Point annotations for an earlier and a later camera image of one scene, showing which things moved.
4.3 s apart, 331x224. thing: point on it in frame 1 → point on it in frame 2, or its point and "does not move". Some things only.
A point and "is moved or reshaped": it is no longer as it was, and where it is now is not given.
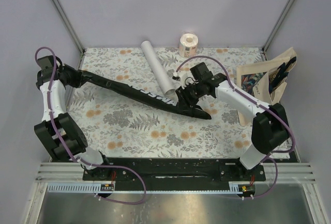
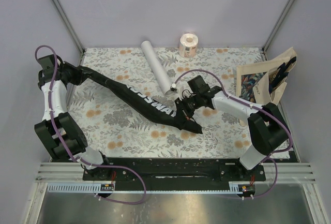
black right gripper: (183, 94) → (190, 114)
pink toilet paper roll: (188, 44) does not move
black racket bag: (158, 99) is moved or reshaped
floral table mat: (116, 128) does not move
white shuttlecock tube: (167, 87) does not move
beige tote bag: (266, 81) does not move
